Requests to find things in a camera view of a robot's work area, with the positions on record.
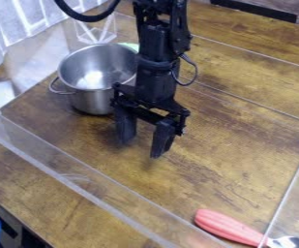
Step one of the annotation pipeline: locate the silver metal pot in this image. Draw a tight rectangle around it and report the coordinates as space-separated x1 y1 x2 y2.
48 44 137 115

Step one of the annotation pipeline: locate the black cable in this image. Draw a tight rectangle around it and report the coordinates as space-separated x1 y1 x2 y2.
53 0 123 23

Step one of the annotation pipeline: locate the clear acrylic barrier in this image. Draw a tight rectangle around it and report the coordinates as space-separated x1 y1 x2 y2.
0 114 228 248

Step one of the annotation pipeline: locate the spoon with orange handle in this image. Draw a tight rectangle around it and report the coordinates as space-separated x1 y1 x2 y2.
193 209 299 248

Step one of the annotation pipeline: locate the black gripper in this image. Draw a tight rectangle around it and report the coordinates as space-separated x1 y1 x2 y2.
111 56 191 158

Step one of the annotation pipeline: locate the green object behind pot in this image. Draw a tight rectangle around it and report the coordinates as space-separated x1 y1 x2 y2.
119 43 139 52

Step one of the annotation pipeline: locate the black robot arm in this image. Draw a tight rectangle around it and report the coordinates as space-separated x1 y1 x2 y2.
111 0 192 158

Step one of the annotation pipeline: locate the dark bar at table edge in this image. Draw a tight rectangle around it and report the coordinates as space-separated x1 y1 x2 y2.
209 0 297 23

